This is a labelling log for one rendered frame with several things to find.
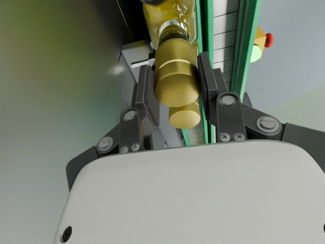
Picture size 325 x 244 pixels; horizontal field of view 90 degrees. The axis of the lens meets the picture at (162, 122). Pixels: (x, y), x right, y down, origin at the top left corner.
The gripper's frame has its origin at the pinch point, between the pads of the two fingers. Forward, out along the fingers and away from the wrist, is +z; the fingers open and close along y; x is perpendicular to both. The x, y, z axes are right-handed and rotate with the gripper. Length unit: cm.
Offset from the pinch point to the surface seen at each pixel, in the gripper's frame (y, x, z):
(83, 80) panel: -12.0, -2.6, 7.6
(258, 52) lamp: 20.1, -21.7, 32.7
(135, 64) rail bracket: -9.9, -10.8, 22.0
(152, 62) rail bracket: -5.9, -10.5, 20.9
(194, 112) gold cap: 1.0, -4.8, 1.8
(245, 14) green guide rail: 13.1, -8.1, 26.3
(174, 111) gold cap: -1.0, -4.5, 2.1
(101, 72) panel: -12.0, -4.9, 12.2
